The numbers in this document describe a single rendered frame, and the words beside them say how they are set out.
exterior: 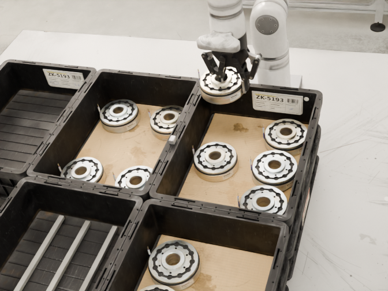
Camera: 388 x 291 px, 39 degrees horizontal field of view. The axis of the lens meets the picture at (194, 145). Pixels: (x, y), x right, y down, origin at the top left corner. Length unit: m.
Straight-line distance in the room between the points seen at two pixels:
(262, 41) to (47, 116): 0.63
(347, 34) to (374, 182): 1.84
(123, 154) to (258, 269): 0.48
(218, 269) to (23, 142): 0.67
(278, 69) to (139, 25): 2.05
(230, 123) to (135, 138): 0.25
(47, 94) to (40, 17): 2.20
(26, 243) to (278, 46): 0.79
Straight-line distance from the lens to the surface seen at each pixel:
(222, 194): 1.26
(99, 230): 1.25
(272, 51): 1.48
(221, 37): 1.14
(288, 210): 1.09
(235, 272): 1.13
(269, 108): 1.40
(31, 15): 3.90
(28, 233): 1.31
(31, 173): 1.29
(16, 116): 1.63
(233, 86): 1.26
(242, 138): 1.38
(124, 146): 1.42
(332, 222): 1.37
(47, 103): 1.64
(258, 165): 1.26
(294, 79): 1.70
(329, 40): 3.17
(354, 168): 1.49
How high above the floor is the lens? 1.78
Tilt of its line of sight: 44 degrees down
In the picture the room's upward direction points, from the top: 10 degrees counter-clockwise
